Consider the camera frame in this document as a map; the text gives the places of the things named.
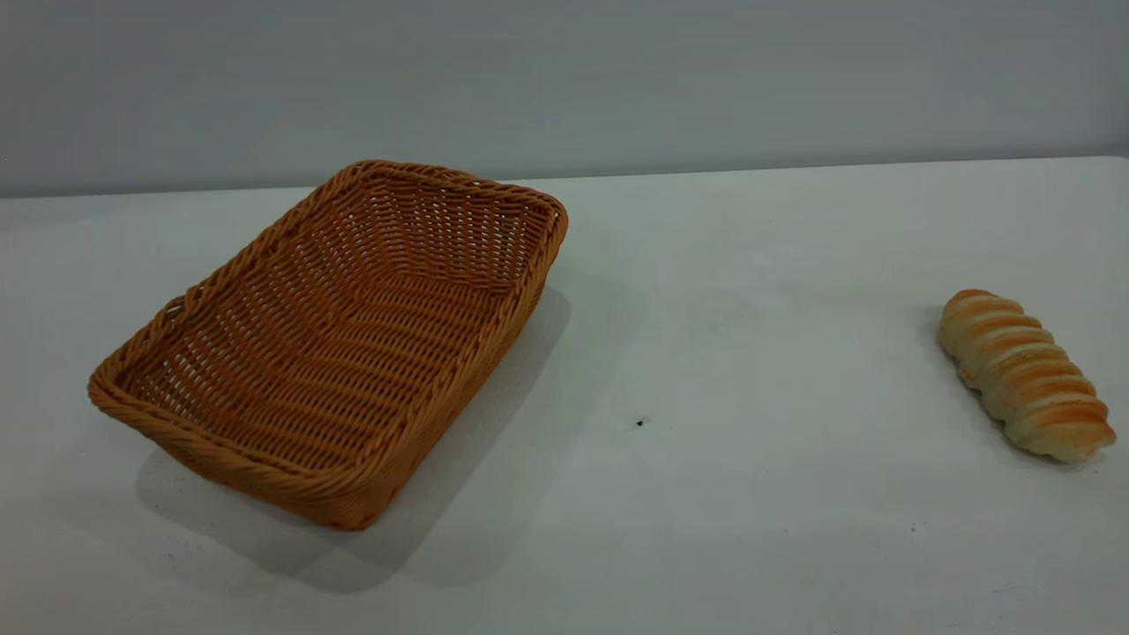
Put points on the orange-brown woven wicker basket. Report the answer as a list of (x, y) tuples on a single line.
[(353, 353)]

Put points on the long ridged bread roll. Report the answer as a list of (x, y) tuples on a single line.
[(1023, 375)]

